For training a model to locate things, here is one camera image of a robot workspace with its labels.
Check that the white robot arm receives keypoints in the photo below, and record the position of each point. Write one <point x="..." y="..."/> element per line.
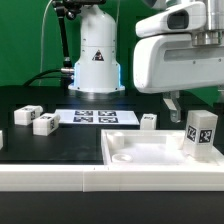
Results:
<point x="97" y="71"/>

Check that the white front fence rail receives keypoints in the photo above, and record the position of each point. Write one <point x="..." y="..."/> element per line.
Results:
<point x="84" y="178"/>

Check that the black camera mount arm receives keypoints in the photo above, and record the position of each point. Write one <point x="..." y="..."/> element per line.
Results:
<point x="69" y="9"/>

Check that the white square tabletop part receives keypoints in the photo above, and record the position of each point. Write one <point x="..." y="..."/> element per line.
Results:
<point x="153" y="147"/>

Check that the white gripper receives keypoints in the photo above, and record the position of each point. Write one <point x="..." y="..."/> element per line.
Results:
<point x="181" y="47"/>

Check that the white tag sheet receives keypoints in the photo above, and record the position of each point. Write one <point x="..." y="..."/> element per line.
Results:
<point x="97" y="117"/>

